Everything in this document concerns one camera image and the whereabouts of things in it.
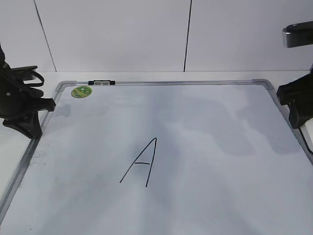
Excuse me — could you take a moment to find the white whiteboard with grey frame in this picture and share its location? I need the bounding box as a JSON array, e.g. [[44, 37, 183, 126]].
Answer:
[[0, 81, 313, 235]]

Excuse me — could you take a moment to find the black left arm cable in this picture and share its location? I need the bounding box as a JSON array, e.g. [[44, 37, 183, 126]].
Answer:
[[0, 43, 45, 88]]

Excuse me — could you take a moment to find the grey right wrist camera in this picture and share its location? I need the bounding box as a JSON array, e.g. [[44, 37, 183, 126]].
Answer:
[[282, 21, 313, 48]]

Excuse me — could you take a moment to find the black grey frame clip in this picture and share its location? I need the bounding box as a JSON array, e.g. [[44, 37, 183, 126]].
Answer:
[[88, 80, 115, 86]]

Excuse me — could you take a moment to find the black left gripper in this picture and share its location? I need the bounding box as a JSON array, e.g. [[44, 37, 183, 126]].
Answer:
[[0, 65, 55, 139]]

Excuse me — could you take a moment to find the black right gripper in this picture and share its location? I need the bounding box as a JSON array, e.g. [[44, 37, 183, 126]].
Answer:
[[276, 73, 313, 129]]

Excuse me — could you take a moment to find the round green magnet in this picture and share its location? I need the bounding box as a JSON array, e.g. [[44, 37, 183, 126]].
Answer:
[[71, 86, 92, 98]]

